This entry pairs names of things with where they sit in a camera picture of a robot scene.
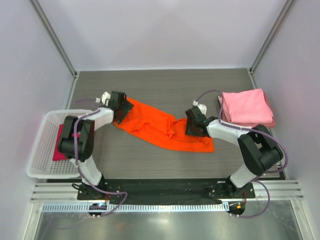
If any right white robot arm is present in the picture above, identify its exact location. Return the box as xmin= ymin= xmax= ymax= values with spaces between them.
xmin=185 ymin=106 xmax=284 ymax=198

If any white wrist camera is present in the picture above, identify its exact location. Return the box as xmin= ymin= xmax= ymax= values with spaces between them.
xmin=192 ymin=100 xmax=207 ymax=115
xmin=95 ymin=91 xmax=111 ymax=106

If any right aluminium frame post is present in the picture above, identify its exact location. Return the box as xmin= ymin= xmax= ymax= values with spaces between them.
xmin=248 ymin=0 xmax=297 ymax=76

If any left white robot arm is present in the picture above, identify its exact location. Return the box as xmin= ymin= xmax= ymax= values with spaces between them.
xmin=57 ymin=91 xmax=134 ymax=200

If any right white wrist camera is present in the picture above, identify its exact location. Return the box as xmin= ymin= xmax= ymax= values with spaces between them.
xmin=192 ymin=100 xmax=207 ymax=115

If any aluminium frame post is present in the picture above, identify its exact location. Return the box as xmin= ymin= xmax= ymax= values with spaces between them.
xmin=29 ymin=0 xmax=77 ymax=79
xmin=248 ymin=0 xmax=297 ymax=76

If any white plastic basket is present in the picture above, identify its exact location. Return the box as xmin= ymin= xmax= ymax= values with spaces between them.
xmin=26 ymin=109 xmax=91 ymax=179

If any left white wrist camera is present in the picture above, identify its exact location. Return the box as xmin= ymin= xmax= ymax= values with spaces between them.
xmin=95 ymin=91 xmax=111 ymax=106

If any salmon pink shirt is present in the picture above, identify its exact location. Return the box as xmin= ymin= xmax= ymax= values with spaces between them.
xmin=216 ymin=91 xmax=277 ymax=130

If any orange t shirt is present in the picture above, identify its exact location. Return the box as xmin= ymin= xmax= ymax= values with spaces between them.
xmin=114 ymin=98 xmax=215 ymax=153

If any magenta t shirt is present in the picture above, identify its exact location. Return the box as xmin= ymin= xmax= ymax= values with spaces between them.
xmin=52 ymin=124 xmax=75 ymax=161

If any slotted cable duct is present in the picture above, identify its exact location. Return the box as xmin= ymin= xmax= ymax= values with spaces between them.
xmin=42 ymin=202 xmax=229 ymax=213

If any left aluminium frame post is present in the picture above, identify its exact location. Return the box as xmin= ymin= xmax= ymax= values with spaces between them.
xmin=29 ymin=0 xmax=77 ymax=79

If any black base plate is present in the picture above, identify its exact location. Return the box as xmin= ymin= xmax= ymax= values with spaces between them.
xmin=77 ymin=177 xmax=256 ymax=206

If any light pink shirt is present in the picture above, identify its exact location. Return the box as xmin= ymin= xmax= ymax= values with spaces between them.
xmin=219 ymin=87 xmax=274 ymax=125

